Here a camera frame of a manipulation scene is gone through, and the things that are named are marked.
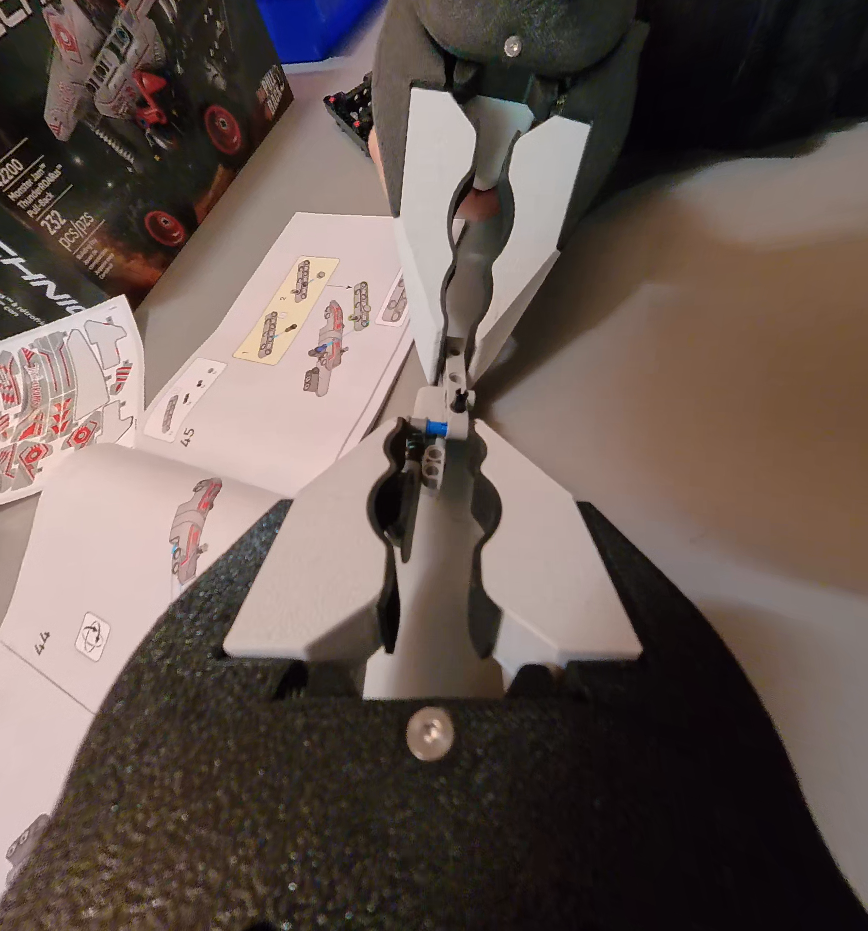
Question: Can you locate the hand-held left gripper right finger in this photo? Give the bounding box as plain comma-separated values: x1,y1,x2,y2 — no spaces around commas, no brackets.
467,420,643,692

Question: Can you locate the black toy building set box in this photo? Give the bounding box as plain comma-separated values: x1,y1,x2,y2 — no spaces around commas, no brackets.
0,0,294,311

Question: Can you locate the person's right forearm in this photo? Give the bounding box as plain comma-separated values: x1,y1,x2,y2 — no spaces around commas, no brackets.
623,0,868,157

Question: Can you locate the open instruction booklet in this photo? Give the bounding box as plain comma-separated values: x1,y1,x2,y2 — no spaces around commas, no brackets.
0,211,473,906

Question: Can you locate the blue plastic bin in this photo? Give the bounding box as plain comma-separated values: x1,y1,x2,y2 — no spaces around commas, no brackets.
255,0,406,64

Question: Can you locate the black toy brick chassis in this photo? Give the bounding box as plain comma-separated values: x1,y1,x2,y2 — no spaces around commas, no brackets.
322,71,386,158

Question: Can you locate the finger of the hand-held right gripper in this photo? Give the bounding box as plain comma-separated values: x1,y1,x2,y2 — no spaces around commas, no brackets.
393,85,480,384
469,115,593,381

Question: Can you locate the small grey brick connector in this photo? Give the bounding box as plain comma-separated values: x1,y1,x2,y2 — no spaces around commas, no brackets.
444,336,473,410

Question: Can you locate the grey toy brick assembly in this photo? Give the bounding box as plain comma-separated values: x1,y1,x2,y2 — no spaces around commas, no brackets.
396,385,476,562

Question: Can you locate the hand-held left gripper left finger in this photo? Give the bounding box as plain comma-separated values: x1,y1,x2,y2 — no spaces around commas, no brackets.
222,416,415,666

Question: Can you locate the red and grey sticker sheet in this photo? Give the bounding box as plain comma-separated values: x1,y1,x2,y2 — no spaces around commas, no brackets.
0,294,145,514

